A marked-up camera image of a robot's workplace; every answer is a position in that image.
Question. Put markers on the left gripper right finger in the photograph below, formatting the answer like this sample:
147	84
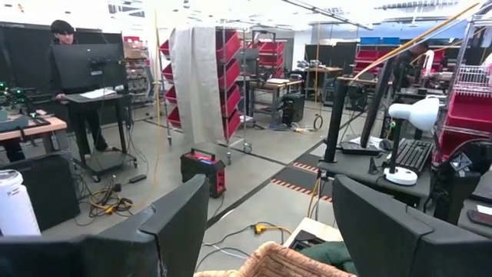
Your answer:
403	246

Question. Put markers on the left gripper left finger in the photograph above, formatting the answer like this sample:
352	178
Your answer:
153	246

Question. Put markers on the green towel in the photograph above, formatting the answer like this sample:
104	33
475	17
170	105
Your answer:
326	254

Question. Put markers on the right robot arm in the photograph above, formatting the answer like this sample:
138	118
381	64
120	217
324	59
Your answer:
453	192

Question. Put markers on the black smartphone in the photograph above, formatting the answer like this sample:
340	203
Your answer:
480	218

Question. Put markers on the red black portable box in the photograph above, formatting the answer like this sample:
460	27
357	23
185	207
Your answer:
203	173

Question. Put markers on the black keyboard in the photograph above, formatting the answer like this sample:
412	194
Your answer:
415	155

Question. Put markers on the grey desk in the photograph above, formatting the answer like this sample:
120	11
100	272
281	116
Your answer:
357	165

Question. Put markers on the yellow power plug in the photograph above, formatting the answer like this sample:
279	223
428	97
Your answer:
260	229

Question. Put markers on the black floor box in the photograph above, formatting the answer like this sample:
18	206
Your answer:
54	192

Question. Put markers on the woven wicker basket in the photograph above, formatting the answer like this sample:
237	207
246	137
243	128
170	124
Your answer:
276	261

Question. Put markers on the white desk lamp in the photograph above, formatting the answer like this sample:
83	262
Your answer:
419	111

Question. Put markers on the black standing desk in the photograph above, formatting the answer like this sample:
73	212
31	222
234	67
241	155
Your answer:
82	127

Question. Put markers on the black monitor stand pole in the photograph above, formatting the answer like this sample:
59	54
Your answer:
334	123

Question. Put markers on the red storage bin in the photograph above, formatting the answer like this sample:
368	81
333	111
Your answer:
230	75
469	111
232	124
230	46
231	101

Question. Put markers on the black tilted monitor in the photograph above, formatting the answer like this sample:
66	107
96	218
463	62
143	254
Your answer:
378	100

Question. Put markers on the white paper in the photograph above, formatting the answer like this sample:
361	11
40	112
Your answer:
98	93

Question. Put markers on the wooden workbench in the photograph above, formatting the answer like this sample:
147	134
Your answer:
38	127

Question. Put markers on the beige curtain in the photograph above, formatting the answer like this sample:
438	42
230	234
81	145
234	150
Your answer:
196	84

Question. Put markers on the black computer tower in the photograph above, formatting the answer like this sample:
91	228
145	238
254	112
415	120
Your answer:
294	109

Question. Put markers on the person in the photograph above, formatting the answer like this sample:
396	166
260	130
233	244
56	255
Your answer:
409	63
63	34

